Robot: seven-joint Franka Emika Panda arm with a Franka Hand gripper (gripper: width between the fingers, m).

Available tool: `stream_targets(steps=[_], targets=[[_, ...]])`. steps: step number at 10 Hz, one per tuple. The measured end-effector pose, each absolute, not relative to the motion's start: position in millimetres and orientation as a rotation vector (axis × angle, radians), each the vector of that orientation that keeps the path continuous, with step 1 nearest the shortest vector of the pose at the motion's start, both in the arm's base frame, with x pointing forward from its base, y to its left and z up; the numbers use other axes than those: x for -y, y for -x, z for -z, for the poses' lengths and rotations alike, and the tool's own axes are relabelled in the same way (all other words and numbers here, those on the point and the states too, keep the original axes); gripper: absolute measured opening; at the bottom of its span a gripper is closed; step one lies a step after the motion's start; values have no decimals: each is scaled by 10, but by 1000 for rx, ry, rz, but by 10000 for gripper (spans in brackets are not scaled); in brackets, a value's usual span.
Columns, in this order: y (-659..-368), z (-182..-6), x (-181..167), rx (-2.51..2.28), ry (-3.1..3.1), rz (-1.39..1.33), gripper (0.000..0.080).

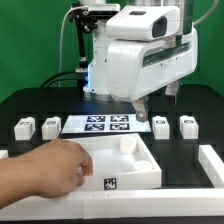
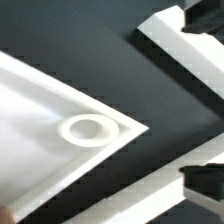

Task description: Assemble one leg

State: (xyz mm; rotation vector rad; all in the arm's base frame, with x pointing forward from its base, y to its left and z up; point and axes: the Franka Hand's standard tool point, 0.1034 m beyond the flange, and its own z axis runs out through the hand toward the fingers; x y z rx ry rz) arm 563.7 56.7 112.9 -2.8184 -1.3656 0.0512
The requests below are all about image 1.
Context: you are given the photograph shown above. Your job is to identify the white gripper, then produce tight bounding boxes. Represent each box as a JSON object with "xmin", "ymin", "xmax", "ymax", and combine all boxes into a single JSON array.
[{"xmin": 107, "ymin": 29, "xmax": 198, "ymax": 122}]

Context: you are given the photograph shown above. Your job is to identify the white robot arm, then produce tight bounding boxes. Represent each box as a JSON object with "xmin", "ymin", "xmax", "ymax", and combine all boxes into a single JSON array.
[{"xmin": 80, "ymin": 0, "xmax": 198, "ymax": 122}]

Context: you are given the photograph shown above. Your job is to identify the bare human forearm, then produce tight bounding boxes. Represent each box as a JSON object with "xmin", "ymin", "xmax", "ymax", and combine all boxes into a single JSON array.
[{"xmin": 0, "ymin": 156, "xmax": 39, "ymax": 211}]

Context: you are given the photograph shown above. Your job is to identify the bare human hand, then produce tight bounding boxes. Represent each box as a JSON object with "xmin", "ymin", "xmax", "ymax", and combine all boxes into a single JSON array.
[{"xmin": 20, "ymin": 139, "xmax": 93, "ymax": 198}]

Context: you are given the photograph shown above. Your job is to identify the white tag sheet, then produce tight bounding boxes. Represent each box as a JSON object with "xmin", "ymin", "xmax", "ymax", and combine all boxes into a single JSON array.
[{"xmin": 62, "ymin": 114, "xmax": 151, "ymax": 134}]

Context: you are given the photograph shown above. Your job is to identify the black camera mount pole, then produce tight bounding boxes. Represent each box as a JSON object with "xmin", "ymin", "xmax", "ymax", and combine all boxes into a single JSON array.
[{"xmin": 75, "ymin": 18, "xmax": 88, "ymax": 88}]

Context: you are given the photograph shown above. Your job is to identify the white right fence rail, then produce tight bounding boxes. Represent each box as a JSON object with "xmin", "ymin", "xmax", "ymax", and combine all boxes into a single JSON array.
[{"xmin": 198, "ymin": 145, "xmax": 224, "ymax": 188}]

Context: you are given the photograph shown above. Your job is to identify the white fence rail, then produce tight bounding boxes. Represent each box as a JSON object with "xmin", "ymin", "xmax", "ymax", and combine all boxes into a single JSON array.
[
  {"xmin": 0, "ymin": 188, "xmax": 224, "ymax": 221},
  {"xmin": 198, "ymin": 145, "xmax": 224, "ymax": 188}
]

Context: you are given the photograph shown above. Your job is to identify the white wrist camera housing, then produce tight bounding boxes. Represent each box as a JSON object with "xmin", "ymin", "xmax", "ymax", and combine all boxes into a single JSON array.
[{"xmin": 106, "ymin": 6, "xmax": 180, "ymax": 41}]

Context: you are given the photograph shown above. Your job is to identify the white front fence rail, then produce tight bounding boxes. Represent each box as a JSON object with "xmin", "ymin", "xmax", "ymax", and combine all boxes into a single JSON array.
[{"xmin": 0, "ymin": 188, "xmax": 224, "ymax": 221}]

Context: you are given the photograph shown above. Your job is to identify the black base cables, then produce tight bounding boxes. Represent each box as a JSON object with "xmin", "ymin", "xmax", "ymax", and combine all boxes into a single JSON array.
[{"xmin": 39, "ymin": 70, "xmax": 88, "ymax": 89}]

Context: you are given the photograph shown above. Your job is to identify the black camera on mount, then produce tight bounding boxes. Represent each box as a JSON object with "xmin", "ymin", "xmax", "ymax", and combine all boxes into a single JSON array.
[{"xmin": 69, "ymin": 3, "xmax": 120, "ymax": 20}]

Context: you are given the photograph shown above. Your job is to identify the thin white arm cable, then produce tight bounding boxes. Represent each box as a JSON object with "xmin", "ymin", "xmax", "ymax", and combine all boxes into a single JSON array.
[{"xmin": 193, "ymin": 0, "xmax": 220, "ymax": 27}]

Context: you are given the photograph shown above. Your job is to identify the white camera cable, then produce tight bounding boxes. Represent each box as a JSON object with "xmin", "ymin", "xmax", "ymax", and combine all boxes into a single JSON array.
[{"xmin": 58, "ymin": 7, "xmax": 81, "ymax": 88}]

